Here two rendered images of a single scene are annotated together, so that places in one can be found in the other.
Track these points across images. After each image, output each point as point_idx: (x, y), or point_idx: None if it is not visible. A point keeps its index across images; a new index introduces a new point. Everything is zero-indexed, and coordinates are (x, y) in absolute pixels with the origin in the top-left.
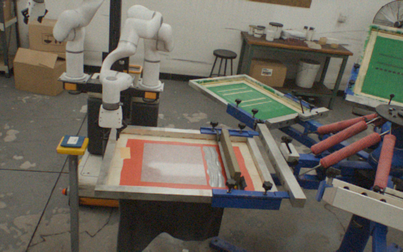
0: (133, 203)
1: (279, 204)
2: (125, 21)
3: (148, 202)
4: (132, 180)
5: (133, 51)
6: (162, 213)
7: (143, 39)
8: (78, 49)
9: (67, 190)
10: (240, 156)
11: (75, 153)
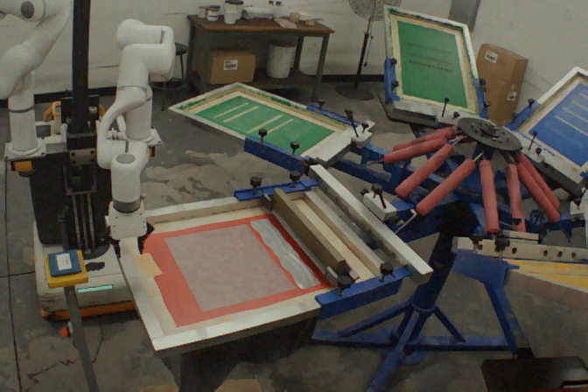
0: None
1: (399, 286)
2: (123, 52)
3: None
4: (191, 313)
5: (144, 101)
6: (240, 343)
7: None
8: (28, 104)
9: (70, 331)
10: None
11: (76, 283)
